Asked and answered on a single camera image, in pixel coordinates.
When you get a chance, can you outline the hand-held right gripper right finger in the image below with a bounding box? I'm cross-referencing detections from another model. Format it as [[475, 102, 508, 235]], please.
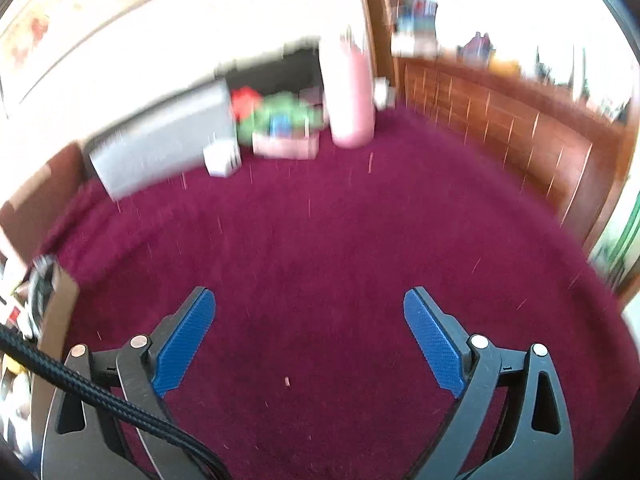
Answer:
[[402, 286, 576, 480]]

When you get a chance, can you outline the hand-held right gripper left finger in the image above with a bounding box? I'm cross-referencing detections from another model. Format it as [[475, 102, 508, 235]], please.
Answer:
[[40, 286, 217, 480]]

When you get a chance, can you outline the brown cardboard box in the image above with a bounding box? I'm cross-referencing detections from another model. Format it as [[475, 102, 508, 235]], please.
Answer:
[[30, 260, 81, 461]]

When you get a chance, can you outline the small white charger plug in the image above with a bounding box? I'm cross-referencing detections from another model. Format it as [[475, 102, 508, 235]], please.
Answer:
[[202, 141, 242, 178]]

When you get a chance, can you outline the grey shoe box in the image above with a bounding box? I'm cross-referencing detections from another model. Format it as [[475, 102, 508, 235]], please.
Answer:
[[89, 80, 238, 200]]

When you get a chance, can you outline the green striped fabric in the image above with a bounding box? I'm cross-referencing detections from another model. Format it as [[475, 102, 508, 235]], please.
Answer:
[[592, 205, 640, 291]]

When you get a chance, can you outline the wooden sideboard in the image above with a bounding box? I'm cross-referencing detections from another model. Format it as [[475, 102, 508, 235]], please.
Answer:
[[392, 55, 636, 256]]

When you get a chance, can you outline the red cloth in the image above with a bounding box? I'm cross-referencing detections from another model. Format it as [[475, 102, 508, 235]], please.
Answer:
[[231, 86, 261, 121]]

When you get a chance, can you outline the green cloth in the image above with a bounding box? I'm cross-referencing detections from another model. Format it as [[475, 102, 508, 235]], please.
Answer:
[[235, 91, 326, 147]]

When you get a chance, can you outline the pink water bottle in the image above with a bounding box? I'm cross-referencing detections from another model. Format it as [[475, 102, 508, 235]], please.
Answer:
[[319, 30, 376, 150]]

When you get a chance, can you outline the red blue toy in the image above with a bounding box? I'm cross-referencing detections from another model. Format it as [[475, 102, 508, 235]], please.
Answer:
[[457, 31, 497, 61]]

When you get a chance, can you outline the blue printed carton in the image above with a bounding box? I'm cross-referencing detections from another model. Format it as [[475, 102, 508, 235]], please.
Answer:
[[392, 0, 441, 58]]

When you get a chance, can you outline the black braided cable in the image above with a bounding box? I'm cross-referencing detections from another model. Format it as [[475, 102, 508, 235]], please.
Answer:
[[0, 322, 233, 480]]

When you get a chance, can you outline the wooden window frame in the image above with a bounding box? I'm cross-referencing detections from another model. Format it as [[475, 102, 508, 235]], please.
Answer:
[[352, 0, 401, 106]]

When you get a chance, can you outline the framed wall picture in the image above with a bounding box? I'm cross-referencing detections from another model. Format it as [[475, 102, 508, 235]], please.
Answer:
[[0, 0, 180, 106]]

